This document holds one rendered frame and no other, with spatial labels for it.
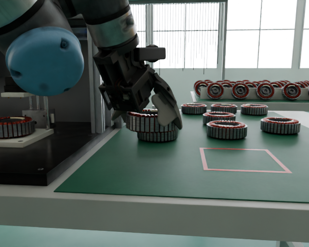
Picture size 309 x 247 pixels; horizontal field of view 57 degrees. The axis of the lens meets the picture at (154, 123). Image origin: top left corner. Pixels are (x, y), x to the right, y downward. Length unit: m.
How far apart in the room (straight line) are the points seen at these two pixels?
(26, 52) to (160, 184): 0.30
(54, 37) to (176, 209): 0.28
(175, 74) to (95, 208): 6.66
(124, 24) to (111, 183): 0.26
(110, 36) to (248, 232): 0.35
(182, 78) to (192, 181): 6.58
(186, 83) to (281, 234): 6.66
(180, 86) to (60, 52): 6.78
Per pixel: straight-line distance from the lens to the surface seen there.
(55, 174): 0.53
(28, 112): 0.88
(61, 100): 0.98
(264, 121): 0.92
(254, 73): 7.23
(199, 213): 0.43
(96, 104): 0.77
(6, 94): 0.79
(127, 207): 0.44
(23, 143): 0.68
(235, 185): 0.49
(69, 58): 0.31
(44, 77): 0.31
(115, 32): 0.46
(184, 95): 7.07
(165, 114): 0.53
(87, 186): 0.49
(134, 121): 0.56
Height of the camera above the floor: 0.93
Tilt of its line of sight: 11 degrees down
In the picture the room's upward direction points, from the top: straight up
